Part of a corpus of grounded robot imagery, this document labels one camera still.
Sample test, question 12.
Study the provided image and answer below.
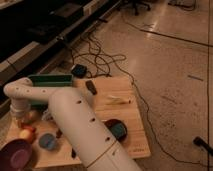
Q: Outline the green plastic tray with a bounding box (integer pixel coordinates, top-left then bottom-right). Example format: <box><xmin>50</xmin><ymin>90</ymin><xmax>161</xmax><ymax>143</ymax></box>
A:
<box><xmin>28</xmin><ymin>74</ymin><xmax>73</xmax><ymax>87</ymax></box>

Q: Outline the purple plastic bowl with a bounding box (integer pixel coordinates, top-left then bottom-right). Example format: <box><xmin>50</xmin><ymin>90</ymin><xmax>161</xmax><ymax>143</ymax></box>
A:
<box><xmin>0</xmin><ymin>139</ymin><xmax>32</xmax><ymax>171</ymax></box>

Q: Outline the dark round bowl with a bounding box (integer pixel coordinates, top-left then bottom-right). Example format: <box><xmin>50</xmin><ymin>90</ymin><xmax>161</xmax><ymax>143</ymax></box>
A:
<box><xmin>104</xmin><ymin>119</ymin><xmax>128</xmax><ymax>142</ymax></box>

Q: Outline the black tangled cable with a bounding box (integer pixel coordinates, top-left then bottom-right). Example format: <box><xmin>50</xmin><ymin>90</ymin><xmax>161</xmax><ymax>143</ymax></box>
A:
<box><xmin>56</xmin><ymin>33</ymin><xmax>213</xmax><ymax>167</ymax></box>

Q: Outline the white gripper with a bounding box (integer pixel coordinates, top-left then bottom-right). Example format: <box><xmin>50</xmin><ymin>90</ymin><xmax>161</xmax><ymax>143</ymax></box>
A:
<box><xmin>10</xmin><ymin>105</ymin><xmax>30</xmax><ymax>128</ymax></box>

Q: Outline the wooden board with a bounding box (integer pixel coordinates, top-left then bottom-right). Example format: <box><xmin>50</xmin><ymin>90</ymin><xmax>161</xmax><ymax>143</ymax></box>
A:
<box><xmin>5</xmin><ymin>76</ymin><xmax>152</xmax><ymax>169</ymax></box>

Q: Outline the red yellow pepper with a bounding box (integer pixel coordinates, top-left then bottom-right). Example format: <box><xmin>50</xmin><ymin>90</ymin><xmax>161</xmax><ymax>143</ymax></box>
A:
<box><xmin>19</xmin><ymin>126</ymin><xmax>36</xmax><ymax>143</ymax></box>

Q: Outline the blue plastic cup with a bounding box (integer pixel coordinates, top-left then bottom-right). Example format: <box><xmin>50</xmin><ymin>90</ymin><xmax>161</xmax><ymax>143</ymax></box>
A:
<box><xmin>39</xmin><ymin>133</ymin><xmax>56</xmax><ymax>151</ymax></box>

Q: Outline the black object at right edge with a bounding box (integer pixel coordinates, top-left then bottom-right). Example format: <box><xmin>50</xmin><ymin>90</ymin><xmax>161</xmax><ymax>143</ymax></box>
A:
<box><xmin>193</xmin><ymin>137</ymin><xmax>213</xmax><ymax>156</ymax></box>

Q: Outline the black rectangular remote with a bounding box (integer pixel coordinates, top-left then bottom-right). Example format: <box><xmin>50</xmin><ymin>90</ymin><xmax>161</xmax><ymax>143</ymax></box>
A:
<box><xmin>86</xmin><ymin>80</ymin><xmax>97</xmax><ymax>95</ymax></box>

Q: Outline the black office chair base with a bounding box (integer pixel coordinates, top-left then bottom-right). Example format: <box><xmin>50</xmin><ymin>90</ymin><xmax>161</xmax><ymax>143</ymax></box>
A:
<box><xmin>117</xmin><ymin>0</ymin><xmax>151</xmax><ymax>16</ymax></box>

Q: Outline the yellow corn cob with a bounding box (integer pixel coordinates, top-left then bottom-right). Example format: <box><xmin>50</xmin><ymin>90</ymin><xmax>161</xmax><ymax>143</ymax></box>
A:
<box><xmin>106</xmin><ymin>96</ymin><xmax>131</xmax><ymax>105</ymax></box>

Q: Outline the black power adapter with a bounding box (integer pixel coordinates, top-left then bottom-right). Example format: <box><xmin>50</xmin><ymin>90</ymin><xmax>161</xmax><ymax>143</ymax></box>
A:
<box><xmin>71</xmin><ymin>64</ymin><xmax>87</xmax><ymax>78</ymax></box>

